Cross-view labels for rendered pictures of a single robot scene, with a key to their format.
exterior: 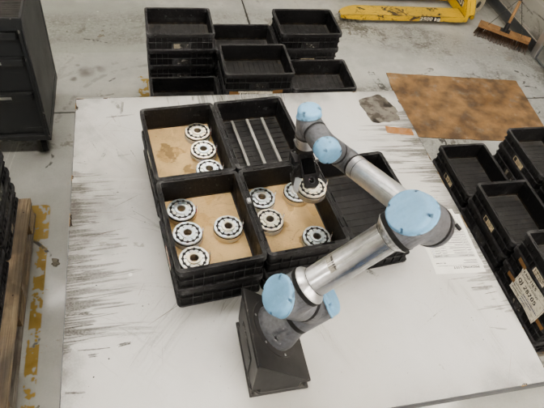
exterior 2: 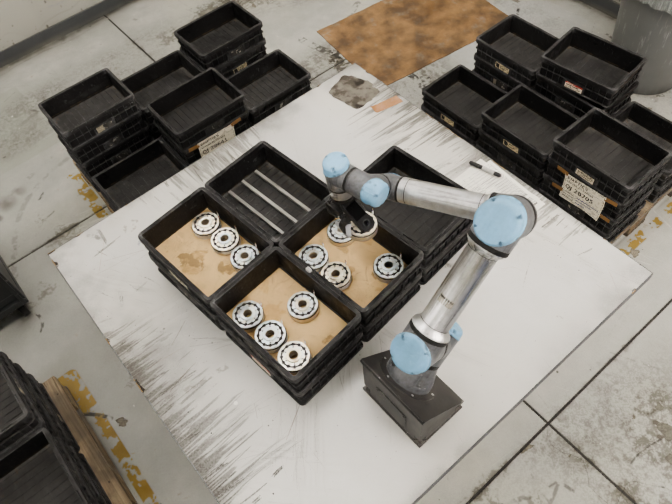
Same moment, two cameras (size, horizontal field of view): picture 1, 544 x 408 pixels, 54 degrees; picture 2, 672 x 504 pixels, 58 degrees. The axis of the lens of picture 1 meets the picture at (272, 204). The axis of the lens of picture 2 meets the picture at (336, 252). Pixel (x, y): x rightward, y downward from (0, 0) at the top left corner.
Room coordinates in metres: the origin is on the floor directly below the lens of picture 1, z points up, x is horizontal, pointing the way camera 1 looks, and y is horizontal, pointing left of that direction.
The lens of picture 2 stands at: (0.17, 0.25, 2.59)
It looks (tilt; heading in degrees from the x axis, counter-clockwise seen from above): 56 degrees down; 346
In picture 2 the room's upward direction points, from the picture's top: 8 degrees counter-clockwise
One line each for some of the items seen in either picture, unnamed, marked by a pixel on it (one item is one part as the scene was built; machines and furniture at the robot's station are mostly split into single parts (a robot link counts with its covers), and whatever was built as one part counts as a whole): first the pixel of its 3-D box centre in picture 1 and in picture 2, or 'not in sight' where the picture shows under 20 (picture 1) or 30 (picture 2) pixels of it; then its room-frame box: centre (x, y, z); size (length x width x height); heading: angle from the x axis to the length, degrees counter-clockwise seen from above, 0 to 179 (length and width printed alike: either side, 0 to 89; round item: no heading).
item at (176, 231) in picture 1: (187, 233); (270, 334); (1.10, 0.27, 0.86); 0.10 x 0.10 x 0.01
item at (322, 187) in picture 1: (312, 187); (361, 223); (1.28, -0.13, 1.01); 0.10 x 0.10 x 0.01
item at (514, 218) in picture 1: (505, 231); (526, 143); (1.90, -1.23, 0.31); 0.40 x 0.30 x 0.34; 20
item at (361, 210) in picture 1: (363, 202); (408, 206); (1.39, -0.34, 0.87); 0.40 x 0.30 x 0.11; 26
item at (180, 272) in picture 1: (209, 219); (284, 310); (1.13, 0.20, 0.92); 0.40 x 0.30 x 0.02; 26
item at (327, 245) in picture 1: (291, 206); (350, 250); (1.26, -0.07, 0.92); 0.40 x 0.30 x 0.02; 26
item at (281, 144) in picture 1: (258, 141); (271, 199); (1.62, 0.10, 0.87); 0.40 x 0.30 x 0.11; 26
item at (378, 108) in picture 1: (379, 108); (353, 89); (2.21, -0.44, 0.71); 0.22 x 0.19 x 0.01; 20
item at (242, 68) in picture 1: (252, 90); (206, 132); (2.60, 0.24, 0.37); 0.40 x 0.30 x 0.45; 109
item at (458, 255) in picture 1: (447, 240); (495, 193); (1.42, -0.73, 0.70); 0.33 x 0.23 x 0.01; 20
